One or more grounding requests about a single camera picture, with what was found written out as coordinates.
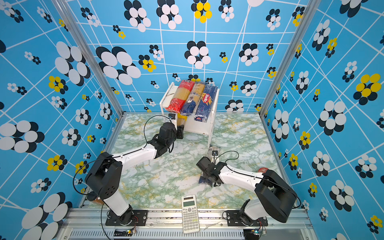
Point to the white two-tier shelf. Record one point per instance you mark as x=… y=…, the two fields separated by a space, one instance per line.
x=191 y=125

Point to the red spaghetti bag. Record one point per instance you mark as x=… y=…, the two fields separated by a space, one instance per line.
x=180 y=96

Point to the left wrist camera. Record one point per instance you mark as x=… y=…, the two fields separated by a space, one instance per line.
x=173 y=118

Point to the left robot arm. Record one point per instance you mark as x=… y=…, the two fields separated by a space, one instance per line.
x=104 y=176

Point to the brown spice jar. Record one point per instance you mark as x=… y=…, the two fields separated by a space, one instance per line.
x=93 y=197

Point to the yellow pasta bag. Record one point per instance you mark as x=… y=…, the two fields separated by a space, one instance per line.
x=181 y=120

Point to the clear grey spaghetti bag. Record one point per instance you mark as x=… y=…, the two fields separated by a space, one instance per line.
x=211 y=150

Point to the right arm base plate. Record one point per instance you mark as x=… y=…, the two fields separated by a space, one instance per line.
x=237 y=219

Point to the aluminium front rail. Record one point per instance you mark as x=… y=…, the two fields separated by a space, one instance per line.
x=170 y=224

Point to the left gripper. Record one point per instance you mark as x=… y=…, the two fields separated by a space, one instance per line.
x=180 y=132

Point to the blue Barilla pasta box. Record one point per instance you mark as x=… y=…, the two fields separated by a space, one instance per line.
x=205 y=103

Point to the white calculator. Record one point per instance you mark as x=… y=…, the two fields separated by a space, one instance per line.
x=190 y=218

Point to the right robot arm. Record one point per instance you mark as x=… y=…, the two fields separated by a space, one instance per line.
x=275 y=198

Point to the blue clear spaghetti bag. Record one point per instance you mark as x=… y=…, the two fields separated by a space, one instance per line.
x=193 y=99

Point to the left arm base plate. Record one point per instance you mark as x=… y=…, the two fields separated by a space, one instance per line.
x=131 y=218

